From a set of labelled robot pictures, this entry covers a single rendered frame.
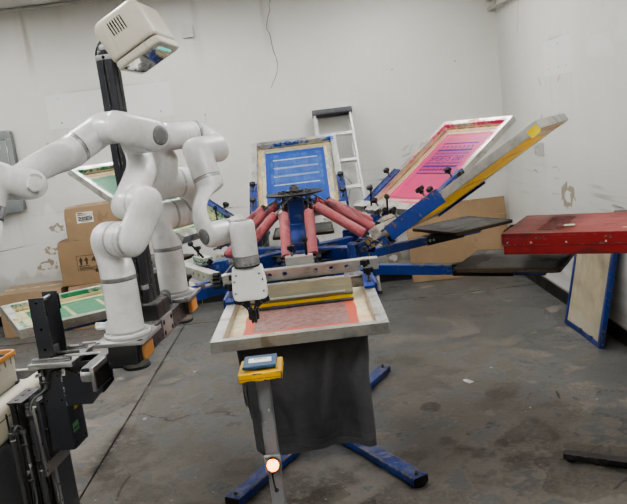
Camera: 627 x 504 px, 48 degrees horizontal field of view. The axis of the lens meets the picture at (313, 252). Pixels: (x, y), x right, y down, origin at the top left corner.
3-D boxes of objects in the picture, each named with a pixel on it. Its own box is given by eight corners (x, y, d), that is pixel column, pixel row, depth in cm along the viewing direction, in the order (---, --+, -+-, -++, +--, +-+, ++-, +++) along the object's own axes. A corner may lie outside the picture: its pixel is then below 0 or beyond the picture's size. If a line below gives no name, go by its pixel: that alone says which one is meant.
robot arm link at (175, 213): (145, 252, 235) (137, 204, 232) (178, 244, 244) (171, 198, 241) (161, 253, 228) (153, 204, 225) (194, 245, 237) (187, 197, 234)
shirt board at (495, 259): (578, 265, 323) (577, 248, 322) (561, 288, 289) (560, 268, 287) (323, 266, 390) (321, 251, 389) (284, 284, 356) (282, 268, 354)
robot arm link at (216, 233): (210, 180, 218) (234, 244, 216) (175, 186, 209) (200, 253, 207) (225, 170, 212) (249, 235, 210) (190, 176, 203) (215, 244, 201)
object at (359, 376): (380, 447, 245) (367, 328, 237) (251, 462, 245) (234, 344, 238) (379, 443, 248) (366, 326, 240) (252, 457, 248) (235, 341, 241)
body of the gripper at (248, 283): (227, 266, 203) (233, 303, 205) (263, 261, 203) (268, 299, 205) (230, 261, 210) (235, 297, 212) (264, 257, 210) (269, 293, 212)
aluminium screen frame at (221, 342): (390, 333, 229) (389, 321, 228) (211, 353, 229) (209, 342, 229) (368, 280, 306) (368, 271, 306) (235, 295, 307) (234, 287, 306)
